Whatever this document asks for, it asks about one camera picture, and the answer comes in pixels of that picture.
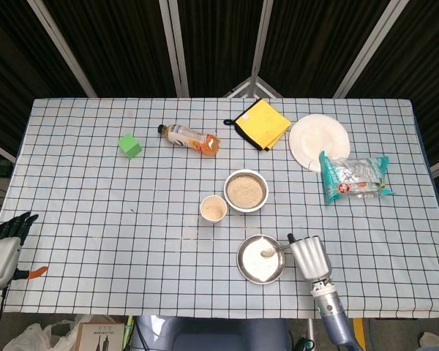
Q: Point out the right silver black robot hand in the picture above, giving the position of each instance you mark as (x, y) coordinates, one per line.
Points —
(311, 257)

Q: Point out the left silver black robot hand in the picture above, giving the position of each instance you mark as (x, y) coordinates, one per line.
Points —
(0, 259)

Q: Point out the metal spoon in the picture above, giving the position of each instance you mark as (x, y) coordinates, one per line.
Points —
(268, 252)

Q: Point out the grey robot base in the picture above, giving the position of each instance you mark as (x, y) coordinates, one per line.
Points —
(212, 334)

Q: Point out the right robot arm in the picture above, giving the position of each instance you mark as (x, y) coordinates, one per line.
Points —
(333, 314)

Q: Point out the metal dish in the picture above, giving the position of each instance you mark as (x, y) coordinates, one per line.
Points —
(254, 267)

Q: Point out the bowl of grain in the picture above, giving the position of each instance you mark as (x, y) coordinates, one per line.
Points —
(245, 191)

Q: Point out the white paper cup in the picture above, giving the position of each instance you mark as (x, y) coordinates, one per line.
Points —
(213, 210)

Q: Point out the white paper plate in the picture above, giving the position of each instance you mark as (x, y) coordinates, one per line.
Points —
(314, 137)

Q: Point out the teal snack packet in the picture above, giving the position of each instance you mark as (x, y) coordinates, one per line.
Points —
(351, 179)

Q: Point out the white plastic bag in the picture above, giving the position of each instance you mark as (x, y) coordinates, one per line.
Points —
(40, 338)

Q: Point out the checkered blue tablecloth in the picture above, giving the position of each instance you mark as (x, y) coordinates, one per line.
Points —
(113, 219)

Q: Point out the brown cardboard box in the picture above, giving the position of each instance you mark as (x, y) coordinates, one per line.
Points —
(98, 338)

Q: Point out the yellow cloth with black trim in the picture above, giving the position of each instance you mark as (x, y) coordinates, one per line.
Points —
(261, 124)

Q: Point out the white shoe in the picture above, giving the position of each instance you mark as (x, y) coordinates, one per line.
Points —
(433, 339)

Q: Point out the orange drink bottle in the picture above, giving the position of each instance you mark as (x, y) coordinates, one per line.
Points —
(190, 139)

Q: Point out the green cube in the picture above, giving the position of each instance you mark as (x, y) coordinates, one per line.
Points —
(130, 145)

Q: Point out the white screen frame post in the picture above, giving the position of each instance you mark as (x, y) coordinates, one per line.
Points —
(369, 47)
(258, 55)
(175, 47)
(64, 47)

